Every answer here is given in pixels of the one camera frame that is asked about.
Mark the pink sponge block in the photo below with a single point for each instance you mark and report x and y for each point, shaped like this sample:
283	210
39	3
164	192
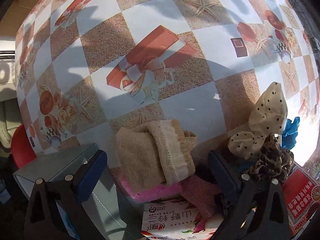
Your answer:
159	192

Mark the cream polka dot scarf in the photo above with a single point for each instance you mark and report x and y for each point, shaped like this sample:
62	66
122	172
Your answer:
269	115

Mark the dusty pink knitted cloth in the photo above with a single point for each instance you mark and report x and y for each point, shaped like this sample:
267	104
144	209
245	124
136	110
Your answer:
200	193

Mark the white cardboard storage box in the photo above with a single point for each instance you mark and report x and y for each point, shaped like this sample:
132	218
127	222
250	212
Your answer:
111	213

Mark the leopard print scrunchie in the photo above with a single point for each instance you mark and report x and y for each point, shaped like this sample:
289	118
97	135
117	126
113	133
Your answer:
274	162

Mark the green leather sofa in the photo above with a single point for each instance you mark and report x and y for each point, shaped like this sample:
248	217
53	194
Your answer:
10	121

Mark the beige towel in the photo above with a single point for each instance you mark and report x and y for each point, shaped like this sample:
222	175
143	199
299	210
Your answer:
155	153

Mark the red printed box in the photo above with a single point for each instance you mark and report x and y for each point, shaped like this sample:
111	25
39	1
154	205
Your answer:
301	194

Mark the red plastic chair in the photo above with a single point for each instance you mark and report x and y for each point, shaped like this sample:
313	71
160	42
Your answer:
21	149

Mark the floral tissue pack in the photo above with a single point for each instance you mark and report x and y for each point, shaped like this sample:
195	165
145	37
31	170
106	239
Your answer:
177	219

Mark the checkered patterned tablecloth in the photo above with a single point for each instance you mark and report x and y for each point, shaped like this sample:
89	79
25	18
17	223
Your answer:
86	68

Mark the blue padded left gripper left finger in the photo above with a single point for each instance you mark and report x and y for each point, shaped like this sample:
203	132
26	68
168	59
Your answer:
43	220

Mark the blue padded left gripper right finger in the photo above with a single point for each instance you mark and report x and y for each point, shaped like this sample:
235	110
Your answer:
258	210

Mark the blue plastic glove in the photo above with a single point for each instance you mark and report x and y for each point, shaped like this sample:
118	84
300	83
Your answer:
290	133

